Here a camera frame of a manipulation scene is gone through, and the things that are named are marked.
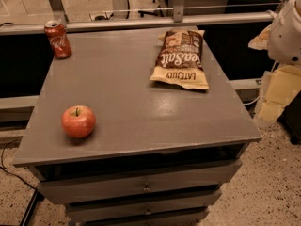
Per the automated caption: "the grey drawer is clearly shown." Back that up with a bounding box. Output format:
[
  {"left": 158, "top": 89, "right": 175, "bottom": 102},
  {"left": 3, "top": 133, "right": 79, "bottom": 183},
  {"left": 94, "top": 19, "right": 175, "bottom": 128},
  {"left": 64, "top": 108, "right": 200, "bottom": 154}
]
[
  {"left": 67, "top": 189, "right": 221, "bottom": 222},
  {"left": 85, "top": 207, "right": 209, "bottom": 226},
  {"left": 38, "top": 159, "right": 242, "bottom": 204}
]

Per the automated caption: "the red soda can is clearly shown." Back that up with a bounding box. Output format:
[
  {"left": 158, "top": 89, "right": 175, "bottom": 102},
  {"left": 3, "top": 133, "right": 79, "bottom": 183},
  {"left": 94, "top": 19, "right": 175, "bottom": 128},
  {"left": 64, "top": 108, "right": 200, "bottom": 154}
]
[{"left": 44, "top": 21, "right": 72, "bottom": 59}]

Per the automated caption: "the brown sea salt chip bag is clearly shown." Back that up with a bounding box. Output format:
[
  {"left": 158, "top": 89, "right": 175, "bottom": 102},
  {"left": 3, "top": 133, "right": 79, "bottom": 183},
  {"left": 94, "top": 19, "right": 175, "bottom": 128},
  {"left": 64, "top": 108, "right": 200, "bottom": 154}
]
[{"left": 150, "top": 29, "right": 209, "bottom": 89}]

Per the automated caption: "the red apple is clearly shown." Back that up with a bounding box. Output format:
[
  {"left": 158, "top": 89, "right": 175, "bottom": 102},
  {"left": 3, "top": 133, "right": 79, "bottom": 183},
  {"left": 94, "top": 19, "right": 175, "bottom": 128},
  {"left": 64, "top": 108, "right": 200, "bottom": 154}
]
[{"left": 61, "top": 105, "right": 96, "bottom": 138}]

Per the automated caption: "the black floor cable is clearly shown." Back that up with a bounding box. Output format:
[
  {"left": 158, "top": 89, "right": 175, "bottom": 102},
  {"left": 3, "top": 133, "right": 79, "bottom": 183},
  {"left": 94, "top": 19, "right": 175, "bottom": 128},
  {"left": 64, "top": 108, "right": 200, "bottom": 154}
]
[{"left": 0, "top": 138, "right": 38, "bottom": 191}]

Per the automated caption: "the bottom grey drawer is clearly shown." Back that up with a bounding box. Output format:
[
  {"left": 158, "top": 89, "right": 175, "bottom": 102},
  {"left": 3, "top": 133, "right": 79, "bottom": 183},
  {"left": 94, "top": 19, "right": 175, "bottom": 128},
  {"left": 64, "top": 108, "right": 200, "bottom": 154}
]
[{"left": 85, "top": 207, "right": 209, "bottom": 226}]

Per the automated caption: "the top grey drawer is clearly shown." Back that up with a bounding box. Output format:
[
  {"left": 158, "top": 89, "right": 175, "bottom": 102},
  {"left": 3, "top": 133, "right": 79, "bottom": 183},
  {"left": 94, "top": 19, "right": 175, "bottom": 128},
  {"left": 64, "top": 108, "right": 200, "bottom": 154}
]
[{"left": 38, "top": 159, "right": 242, "bottom": 204}]

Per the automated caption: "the grey metal railing frame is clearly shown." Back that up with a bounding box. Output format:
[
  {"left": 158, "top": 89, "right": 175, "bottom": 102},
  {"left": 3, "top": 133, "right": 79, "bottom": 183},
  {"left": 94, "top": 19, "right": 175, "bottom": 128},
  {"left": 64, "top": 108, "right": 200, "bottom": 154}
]
[{"left": 0, "top": 0, "right": 288, "bottom": 35}]

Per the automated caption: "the grey drawer cabinet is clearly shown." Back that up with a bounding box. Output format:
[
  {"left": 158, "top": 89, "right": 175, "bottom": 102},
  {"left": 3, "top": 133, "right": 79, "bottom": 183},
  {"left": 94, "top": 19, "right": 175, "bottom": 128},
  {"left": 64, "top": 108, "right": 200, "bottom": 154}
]
[{"left": 12, "top": 25, "right": 263, "bottom": 226}]

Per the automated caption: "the middle grey drawer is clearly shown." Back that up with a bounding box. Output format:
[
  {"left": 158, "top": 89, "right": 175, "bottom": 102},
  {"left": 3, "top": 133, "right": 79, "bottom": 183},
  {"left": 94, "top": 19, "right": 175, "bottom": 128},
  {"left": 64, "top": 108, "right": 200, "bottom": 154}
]
[{"left": 67, "top": 189, "right": 221, "bottom": 222}]

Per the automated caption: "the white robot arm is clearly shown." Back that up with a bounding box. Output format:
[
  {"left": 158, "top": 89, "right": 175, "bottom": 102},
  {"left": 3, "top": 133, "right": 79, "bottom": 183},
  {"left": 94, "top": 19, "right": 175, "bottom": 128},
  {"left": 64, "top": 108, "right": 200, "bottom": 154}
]
[{"left": 248, "top": 0, "right": 301, "bottom": 65}]

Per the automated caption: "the yellow foam block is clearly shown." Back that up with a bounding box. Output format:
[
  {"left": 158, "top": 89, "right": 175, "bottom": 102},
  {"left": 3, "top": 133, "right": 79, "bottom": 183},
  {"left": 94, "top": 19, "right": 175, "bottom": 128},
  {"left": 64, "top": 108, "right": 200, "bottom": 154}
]
[{"left": 255, "top": 64, "right": 301, "bottom": 125}]

